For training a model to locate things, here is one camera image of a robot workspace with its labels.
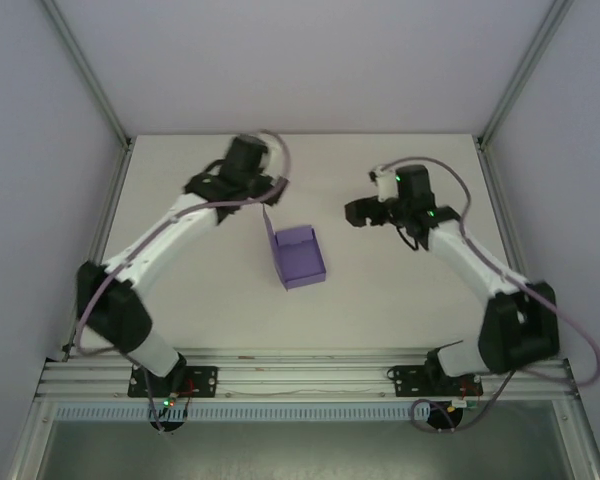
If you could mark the purple paper box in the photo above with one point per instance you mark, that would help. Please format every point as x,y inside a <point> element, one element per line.
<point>300,260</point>

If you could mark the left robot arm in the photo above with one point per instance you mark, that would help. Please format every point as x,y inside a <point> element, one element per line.
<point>155,240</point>

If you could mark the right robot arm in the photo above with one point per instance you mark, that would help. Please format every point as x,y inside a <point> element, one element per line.
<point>460,255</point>

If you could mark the grey metal sheet panel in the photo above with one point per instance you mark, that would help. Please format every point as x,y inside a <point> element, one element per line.
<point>305,450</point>

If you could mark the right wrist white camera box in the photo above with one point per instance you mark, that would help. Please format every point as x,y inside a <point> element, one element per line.
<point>386,186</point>

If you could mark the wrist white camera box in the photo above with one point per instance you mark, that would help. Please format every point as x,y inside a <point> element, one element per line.
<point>276,157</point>
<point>386,186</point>

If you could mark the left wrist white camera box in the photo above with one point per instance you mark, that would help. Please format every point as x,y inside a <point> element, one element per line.
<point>276,157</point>

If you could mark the aluminium table side rail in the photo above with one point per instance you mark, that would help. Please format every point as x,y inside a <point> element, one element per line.
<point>112,200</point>
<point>501,210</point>

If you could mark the aluminium frame post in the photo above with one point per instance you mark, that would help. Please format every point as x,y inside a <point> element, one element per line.
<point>522,75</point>
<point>87,75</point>
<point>582,445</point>
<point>27,445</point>

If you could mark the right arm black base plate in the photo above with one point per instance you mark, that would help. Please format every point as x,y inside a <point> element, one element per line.
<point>405,380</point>

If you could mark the wide aluminium mounting rail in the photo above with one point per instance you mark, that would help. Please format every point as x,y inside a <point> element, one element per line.
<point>305,372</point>

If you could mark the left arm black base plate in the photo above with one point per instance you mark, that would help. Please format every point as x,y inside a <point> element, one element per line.
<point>205,380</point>

